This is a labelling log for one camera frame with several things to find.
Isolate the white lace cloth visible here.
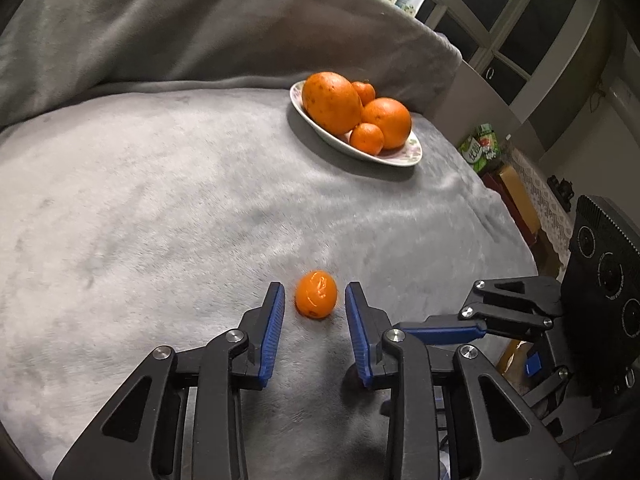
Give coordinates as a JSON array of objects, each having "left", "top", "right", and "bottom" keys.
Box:
[{"left": 510, "top": 150, "right": 576, "bottom": 271}]

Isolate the grey plush blanket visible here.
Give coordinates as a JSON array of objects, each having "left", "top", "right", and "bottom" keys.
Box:
[{"left": 0, "top": 0, "right": 538, "bottom": 480}]

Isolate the small black object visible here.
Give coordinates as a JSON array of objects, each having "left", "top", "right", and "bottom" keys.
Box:
[{"left": 547, "top": 175, "right": 576, "bottom": 211}]

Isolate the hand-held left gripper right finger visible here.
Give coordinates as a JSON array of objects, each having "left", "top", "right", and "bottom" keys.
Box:
[{"left": 344, "top": 281, "right": 581, "bottom": 480}]

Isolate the small orange kumquat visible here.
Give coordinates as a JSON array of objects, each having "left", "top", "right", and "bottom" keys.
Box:
[{"left": 295, "top": 270, "right": 338, "bottom": 319}]

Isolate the small mandarin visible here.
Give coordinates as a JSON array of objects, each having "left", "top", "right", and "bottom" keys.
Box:
[
  {"left": 349, "top": 123, "right": 385, "bottom": 156},
  {"left": 351, "top": 80, "right": 376, "bottom": 107}
]

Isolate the white green carton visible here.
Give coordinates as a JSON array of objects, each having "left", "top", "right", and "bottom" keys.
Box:
[{"left": 459, "top": 136, "right": 483, "bottom": 164}]

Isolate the yellow box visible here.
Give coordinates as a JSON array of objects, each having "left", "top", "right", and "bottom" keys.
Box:
[{"left": 495, "top": 165, "right": 541, "bottom": 233}]

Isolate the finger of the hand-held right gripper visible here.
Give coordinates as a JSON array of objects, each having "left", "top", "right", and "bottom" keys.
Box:
[
  {"left": 520, "top": 349, "right": 573, "bottom": 411},
  {"left": 397, "top": 277, "right": 568, "bottom": 348}
]

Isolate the large smooth orange fruit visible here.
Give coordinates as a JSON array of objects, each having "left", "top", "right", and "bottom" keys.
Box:
[{"left": 302, "top": 72, "right": 363, "bottom": 136}]

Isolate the white floral plate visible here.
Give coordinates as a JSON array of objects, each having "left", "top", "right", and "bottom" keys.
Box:
[{"left": 290, "top": 80, "right": 423, "bottom": 167}]

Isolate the green snack packet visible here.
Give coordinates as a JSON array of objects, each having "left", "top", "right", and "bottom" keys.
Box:
[{"left": 472, "top": 124, "right": 501, "bottom": 172}]

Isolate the large round orange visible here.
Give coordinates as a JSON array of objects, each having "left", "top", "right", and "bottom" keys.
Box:
[{"left": 361, "top": 97, "right": 412, "bottom": 150}]

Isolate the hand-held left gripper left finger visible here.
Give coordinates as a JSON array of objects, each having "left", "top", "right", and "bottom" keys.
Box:
[{"left": 52, "top": 281, "right": 287, "bottom": 480}]

